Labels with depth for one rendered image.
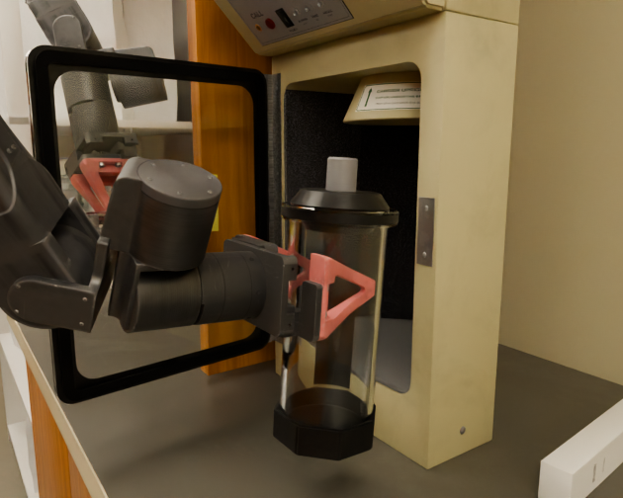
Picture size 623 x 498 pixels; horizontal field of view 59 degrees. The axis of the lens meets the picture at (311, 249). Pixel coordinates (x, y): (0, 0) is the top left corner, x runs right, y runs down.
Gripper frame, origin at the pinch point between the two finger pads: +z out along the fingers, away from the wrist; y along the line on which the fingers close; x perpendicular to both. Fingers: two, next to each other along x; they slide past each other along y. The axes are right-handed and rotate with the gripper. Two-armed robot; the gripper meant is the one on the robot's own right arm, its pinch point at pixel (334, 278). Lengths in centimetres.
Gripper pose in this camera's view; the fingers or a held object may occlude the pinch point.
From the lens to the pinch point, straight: 51.8
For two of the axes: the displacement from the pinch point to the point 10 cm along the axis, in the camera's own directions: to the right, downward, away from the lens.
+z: 8.1, -0.3, 5.8
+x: -0.7, 9.9, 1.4
